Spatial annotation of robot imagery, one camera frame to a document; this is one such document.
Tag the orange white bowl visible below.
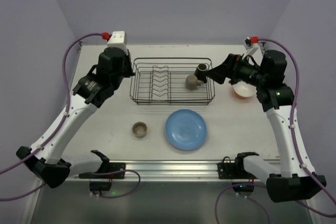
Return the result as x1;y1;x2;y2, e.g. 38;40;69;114
233;82;256;99

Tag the black cup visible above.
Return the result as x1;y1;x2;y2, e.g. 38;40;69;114
194;63;208;83

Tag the grey-green cup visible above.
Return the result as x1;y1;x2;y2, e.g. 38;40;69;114
185;74;203;90

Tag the blue plate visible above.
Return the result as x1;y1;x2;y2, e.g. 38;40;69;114
164;109;207;151

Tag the speckled grey cup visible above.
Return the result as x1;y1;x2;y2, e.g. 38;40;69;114
132;122;148;138

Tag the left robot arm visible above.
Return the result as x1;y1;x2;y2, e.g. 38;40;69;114
16;47;134;188

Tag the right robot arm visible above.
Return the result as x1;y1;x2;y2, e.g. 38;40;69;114
205;50;326;202

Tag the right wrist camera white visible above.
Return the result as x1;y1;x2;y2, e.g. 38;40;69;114
243;36;262;57

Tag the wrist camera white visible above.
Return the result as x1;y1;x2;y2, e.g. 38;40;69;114
107;31;127;50
243;36;262;57

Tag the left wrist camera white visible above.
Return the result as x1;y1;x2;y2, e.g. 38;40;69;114
107;31;127;50

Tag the black wire dish rack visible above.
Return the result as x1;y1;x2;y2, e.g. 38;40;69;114
130;57;215;105

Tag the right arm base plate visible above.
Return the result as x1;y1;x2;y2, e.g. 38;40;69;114
217;156;257;179

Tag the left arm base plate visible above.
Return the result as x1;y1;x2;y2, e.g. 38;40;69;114
78;162;126;180

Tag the aluminium rail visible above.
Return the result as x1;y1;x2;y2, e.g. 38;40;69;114
34;158;309;183

